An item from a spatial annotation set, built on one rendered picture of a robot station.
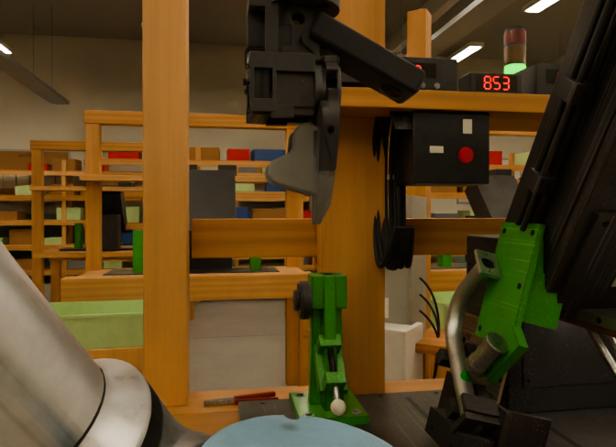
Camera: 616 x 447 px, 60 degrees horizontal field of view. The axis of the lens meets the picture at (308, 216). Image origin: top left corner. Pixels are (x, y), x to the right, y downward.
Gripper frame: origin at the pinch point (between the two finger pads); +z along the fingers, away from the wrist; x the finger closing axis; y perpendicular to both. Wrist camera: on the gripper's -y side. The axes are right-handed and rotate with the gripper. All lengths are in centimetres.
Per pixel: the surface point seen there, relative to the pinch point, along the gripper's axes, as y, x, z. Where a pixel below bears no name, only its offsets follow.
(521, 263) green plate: -39, -30, 9
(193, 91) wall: 59, -1024, -236
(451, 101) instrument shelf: -37, -54, -22
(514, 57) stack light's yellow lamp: -60, -68, -37
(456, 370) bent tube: -30, -36, 27
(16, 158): 382, -1019, -99
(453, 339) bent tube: -32, -41, 23
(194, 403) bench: 15, -67, 41
